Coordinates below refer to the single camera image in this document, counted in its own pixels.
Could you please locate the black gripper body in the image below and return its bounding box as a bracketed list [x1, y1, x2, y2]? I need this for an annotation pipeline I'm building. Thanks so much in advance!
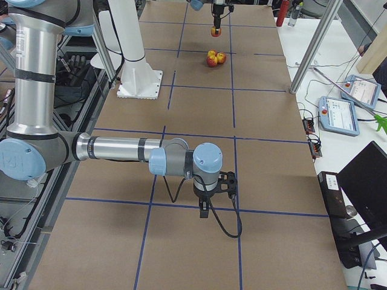
[211, 0, 226, 18]
[193, 177, 220, 198]

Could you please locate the lone red yellow apple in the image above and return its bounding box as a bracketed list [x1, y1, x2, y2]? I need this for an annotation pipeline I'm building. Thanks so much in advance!
[210, 26, 221, 37]

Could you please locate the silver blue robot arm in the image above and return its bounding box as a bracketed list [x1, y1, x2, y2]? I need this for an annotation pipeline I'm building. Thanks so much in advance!
[187, 0, 227, 37]
[1, 1, 223, 218]

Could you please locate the back yellow red apple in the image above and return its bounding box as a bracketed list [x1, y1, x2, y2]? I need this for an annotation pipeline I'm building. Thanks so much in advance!
[207, 50, 217, 57]

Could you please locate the right red yellow apple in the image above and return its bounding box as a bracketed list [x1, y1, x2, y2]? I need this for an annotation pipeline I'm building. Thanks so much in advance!
[216, 52, 227, 65]

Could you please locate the front red apple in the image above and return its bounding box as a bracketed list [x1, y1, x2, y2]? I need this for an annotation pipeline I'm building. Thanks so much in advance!
[206, 55, 218, 68]

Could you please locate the red bottle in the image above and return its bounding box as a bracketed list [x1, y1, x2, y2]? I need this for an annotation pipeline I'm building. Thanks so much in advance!
[276, 0, 290, 27]

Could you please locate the clear water bottle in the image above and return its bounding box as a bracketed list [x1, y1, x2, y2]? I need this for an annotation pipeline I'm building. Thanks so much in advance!
[288, 0, 304, 27]

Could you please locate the lower black orange connector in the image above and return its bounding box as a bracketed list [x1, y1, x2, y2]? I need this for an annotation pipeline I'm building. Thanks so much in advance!
[307, 134, 322, 160]

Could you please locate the black orange connector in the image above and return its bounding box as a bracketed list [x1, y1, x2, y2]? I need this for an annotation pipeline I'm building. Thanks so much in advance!
[302, 112, 316, 135]
[307, 134, 322, 160]

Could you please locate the upper black orange connector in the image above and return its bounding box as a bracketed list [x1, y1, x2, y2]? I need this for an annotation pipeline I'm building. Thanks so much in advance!
[302, 112, 316, 135]

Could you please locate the black computer box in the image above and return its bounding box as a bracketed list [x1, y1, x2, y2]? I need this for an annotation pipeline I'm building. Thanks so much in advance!
[317, 171, 358, 219]

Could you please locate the near blue teach pendant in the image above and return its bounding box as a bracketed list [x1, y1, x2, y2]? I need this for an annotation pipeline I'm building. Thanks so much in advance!
[318, 96, 360, 137]

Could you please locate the blue teach pendant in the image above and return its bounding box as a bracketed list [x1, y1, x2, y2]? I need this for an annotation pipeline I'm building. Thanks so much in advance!
[318, 96, 360, 137]
[342, 74, 381, 109]

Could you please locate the black monitor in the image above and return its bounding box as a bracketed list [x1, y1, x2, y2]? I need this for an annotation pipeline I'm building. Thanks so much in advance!
[338, 141, 386, 229]

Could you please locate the wooden board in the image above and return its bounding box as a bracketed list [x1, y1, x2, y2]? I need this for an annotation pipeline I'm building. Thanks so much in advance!
[356, 26, 386, 74]

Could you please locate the far blue teach pendant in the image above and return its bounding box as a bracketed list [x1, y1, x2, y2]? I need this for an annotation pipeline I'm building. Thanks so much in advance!
[342, 74, 381, 109]

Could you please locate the green grabber tool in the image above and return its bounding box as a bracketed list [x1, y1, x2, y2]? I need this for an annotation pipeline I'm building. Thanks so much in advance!
[312, 66, 387, 134]

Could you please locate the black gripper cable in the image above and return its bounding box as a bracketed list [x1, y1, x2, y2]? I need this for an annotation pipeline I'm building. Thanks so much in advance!
[163, 173, 243, 239]

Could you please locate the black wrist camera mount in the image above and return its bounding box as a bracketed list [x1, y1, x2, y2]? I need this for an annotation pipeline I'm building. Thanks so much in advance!
[218, 172, 238, 196]

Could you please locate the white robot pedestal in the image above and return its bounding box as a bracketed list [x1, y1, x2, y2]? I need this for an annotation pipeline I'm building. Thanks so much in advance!
[99, 1, 163, 99]

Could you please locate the aluminium frame post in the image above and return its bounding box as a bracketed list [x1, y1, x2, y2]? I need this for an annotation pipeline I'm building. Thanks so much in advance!
[289, 0, 343, 94]

